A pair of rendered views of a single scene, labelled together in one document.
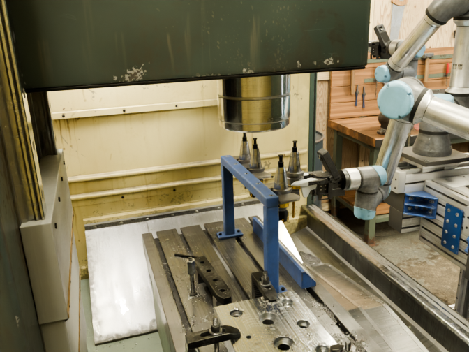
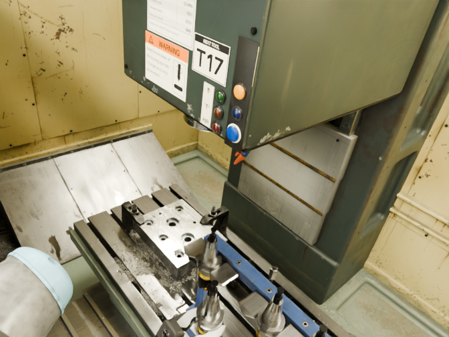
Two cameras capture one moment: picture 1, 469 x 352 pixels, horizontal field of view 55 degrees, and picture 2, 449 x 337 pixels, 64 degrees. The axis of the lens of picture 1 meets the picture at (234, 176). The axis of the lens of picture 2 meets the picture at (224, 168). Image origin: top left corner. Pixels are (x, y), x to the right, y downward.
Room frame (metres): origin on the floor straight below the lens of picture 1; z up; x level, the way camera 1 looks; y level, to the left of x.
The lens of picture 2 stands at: (1.85, -0.45, 1.94)
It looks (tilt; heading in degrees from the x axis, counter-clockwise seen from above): 33 degrees down; 151
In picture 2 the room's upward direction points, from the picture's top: 8 degrees clockwise
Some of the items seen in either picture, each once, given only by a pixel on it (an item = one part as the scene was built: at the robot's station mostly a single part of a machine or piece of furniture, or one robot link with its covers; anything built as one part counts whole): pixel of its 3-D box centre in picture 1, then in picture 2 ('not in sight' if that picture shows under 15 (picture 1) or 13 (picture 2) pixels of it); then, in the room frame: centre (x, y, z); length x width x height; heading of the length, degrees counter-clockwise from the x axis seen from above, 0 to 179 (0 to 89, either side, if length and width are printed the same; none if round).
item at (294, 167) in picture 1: (294, 160); (211, 302); (1.42, -0.20, 1.26); 0.04 x 0.04 x 0.07
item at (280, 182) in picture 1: (280, 177); (210, 249); (1.27, -0.14, 1.26); 0.04 x 0.04 x 0.07
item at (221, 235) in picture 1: (227, 200); not in sight; (1.63, 0.03, 1.05); 0.10 x 0.05 x 0.30; 107
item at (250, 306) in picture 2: (261, 175); (253, 305); (1.43, -0.09, 1.21); 0.07 x 0.05 x 0.01; 107
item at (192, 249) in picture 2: (288, 198); (196, 249); (1.22, -0.15, 1.21); 0.07 x 0.05 x 0.01; 107
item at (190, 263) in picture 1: (191, 276); (270, 279); (1.22, 0.14, 0.96); 0.03 x 0.03 x 0.13
